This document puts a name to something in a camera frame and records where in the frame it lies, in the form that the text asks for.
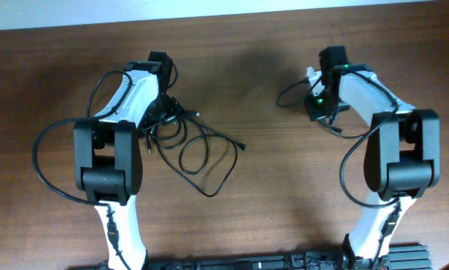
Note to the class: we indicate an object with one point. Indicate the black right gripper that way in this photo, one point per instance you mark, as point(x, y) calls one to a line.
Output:
point(316, 113)

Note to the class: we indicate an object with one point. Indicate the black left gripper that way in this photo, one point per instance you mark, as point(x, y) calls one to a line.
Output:
point(176, 109)

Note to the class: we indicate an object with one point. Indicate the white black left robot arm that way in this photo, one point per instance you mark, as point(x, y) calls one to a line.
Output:
point(107, 158)

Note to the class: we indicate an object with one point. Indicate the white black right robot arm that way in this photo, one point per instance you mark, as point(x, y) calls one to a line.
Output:
point(402, 160)

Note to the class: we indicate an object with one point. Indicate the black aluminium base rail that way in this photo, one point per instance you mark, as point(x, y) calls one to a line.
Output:
point(269, 260)

